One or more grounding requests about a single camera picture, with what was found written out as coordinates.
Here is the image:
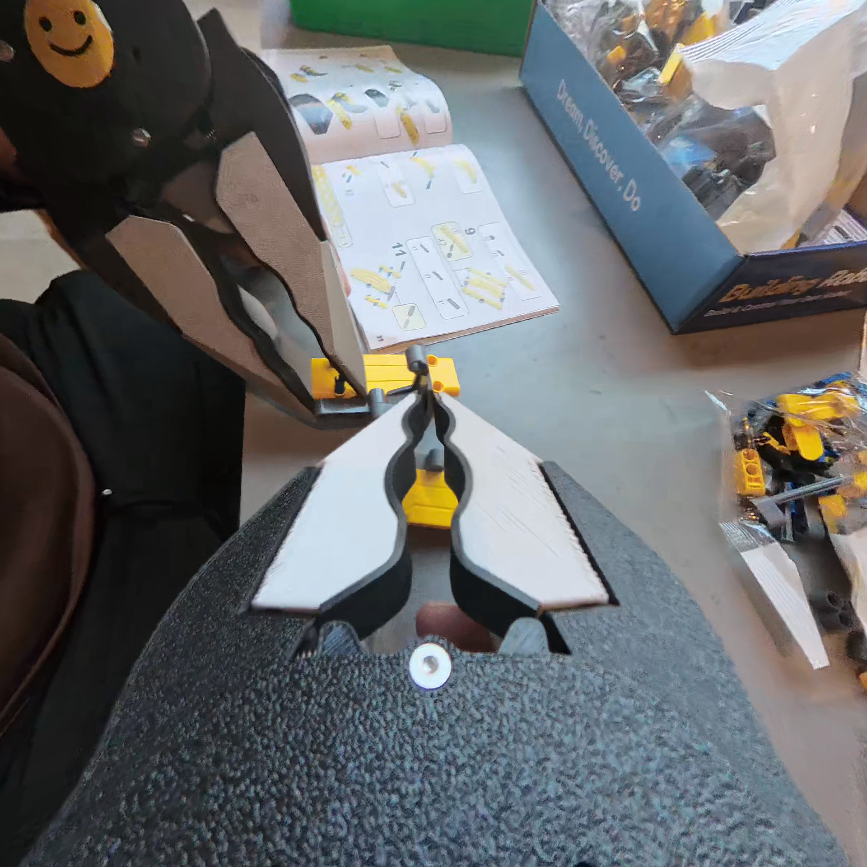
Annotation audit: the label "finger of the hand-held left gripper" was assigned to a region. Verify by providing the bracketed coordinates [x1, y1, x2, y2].
[215, 132, 370, 397]
[105, 215, 317, 415]

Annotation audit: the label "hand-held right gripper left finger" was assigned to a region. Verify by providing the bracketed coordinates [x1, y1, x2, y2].
[251, 392, 424, 638]

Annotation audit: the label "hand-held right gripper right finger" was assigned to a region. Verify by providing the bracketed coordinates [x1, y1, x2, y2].
[433, 392, 611, 654]

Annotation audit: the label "yellow panel with grey beam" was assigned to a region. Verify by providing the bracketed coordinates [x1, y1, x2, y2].
[401, 443, 463, 531]

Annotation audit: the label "yellow panel with curved grey panel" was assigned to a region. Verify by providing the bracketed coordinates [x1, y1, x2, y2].
[310, 344, 461, 434]

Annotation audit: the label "grey desk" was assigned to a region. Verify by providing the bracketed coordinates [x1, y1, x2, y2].
[240, 0, 867, 834]

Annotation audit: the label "open instruction booklet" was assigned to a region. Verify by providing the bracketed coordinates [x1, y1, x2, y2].
[261, 46, 561, 353]

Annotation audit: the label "person's black trousers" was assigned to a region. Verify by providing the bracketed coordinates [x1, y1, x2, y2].
[0, 271, 246, 848]

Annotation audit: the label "small clear bag yellow parts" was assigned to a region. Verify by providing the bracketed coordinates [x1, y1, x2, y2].
[704, 373, 867, 692]

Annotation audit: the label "blue cardboard kit box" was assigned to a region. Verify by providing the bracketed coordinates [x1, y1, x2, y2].
[520, 0, 867, 336]

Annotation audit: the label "large clear bag of parts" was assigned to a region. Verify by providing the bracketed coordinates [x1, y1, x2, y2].
[542, 0, 780, 224]

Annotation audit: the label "crumpled clear plastic bag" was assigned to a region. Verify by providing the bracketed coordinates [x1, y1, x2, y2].
[677, 0, 867, 255]

